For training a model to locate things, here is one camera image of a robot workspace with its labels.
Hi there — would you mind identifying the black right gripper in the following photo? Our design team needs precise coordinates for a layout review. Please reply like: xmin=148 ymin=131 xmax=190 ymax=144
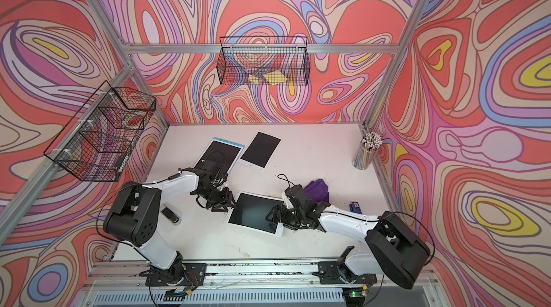
xmin=265 ymin=205 xmax=305 ymax=231

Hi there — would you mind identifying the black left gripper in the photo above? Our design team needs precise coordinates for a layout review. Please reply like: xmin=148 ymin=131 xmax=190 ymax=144
xmin=197 ymin=185 xmax=240 ymax=212

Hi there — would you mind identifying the purple microfiber cloth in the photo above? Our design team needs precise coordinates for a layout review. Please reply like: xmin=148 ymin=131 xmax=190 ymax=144
xmin=304 ymin=179 xmax=330 ymax=203

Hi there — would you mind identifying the blue white drawing tablet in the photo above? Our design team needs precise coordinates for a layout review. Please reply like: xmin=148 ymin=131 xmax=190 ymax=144
xmin=195 ymin=137 xmax=245 ymax=175

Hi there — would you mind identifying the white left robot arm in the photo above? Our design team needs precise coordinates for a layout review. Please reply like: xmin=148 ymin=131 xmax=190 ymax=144
xmin=103 ymin=160 xmax=235 ymax=271

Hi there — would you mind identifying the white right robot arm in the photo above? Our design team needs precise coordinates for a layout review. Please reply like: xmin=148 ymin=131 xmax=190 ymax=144
xmin=265 ymin=185 xmax=431 ymax=289

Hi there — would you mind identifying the cup of coloured pencils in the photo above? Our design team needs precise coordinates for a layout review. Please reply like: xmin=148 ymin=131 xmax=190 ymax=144
xmin=352 ymin=132 xmax=383 ymax=170

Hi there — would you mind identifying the yellow cloth in basket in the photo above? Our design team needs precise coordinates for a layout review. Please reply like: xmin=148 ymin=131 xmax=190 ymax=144
xmin=247 ymin=70 xmax=288 ymax=86

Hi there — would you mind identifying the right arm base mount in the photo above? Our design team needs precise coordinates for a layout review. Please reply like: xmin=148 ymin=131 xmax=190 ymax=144
xmin=312 ymin=245 xmax=377 ymax=287

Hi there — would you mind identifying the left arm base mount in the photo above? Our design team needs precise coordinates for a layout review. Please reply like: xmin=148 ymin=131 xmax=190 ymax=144
xmin=146 ymin=257 xmax=207 ymax=288

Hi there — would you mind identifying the black wire basket left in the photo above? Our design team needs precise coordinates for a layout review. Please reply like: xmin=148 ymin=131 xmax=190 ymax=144
xmin=43 ymin=81 xmax=156 ymax=182

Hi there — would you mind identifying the black wire basket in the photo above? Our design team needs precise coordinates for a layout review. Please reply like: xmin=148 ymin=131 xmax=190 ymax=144
xmin=43 ymin=81 xmax=156 ymax=182
xmin=216 ymin=35 xmax=311 ymax=86

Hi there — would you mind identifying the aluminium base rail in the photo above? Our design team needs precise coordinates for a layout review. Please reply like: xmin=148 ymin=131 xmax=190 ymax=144
xmin=73 ymin=258 xmax=451 ymax=306

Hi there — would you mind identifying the black wire basket back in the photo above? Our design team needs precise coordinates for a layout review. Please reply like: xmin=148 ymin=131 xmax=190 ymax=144
xmin=216 ymin=35 xmax=311 ymax=86

